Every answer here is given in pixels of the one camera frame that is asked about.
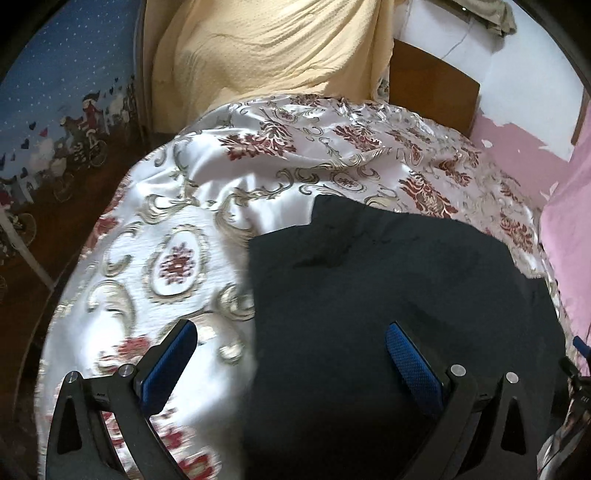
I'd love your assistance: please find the brown wooden headboard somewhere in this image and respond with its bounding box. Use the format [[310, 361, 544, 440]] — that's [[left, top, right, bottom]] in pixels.
[[388, 38, 481, 139]]

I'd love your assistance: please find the blue printed curtain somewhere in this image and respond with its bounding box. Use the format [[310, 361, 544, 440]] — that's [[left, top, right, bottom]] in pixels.
[[0, 0, 149, 324]]

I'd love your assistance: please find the white floral bedspread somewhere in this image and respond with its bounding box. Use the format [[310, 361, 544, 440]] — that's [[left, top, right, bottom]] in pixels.
[[39, 92, 579, 480]]

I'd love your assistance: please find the black padded jacket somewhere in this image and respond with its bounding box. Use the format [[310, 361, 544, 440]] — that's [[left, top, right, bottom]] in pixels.
[[240, 196, 571, 480]]

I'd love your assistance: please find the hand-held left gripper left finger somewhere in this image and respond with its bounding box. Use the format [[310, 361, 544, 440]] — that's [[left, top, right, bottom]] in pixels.
[[45, 318, 199, 480]]

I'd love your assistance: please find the thin wall cable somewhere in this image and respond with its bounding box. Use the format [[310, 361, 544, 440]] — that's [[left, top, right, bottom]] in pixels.
[[441, 21, 474, 61]]

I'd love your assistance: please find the grey-green hanging cloth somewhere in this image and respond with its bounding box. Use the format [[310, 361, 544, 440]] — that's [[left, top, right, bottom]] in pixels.
[[462, 0, 518, 36]]

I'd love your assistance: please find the wooden bed post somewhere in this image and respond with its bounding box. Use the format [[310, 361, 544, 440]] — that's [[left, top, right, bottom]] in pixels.
[[134, 0, 160, 145]]

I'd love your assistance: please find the cream textured blanket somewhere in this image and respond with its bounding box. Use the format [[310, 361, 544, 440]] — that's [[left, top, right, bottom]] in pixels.
[[150, 0, 399, 139]]

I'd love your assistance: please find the white pole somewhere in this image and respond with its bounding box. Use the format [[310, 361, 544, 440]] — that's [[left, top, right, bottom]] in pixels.
[[0, 212, 54, 292]]

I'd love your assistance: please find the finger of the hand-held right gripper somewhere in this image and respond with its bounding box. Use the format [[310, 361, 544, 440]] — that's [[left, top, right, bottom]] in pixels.
[[558, 336, 591, 386]]

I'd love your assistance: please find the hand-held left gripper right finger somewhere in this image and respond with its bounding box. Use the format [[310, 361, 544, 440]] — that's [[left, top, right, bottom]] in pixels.
[[385, 322, 542, 480]]

